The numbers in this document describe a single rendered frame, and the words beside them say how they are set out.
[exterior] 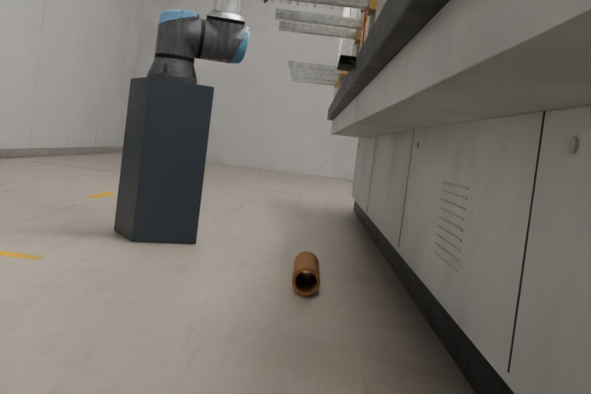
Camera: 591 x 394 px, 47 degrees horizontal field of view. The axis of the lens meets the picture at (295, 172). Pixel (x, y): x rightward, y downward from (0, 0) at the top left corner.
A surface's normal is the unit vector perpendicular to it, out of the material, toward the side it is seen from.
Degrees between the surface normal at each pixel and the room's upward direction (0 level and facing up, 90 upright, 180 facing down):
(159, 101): 90
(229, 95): 90
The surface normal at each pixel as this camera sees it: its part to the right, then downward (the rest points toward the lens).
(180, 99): 0.49, 0.10
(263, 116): 0.00, 0.04
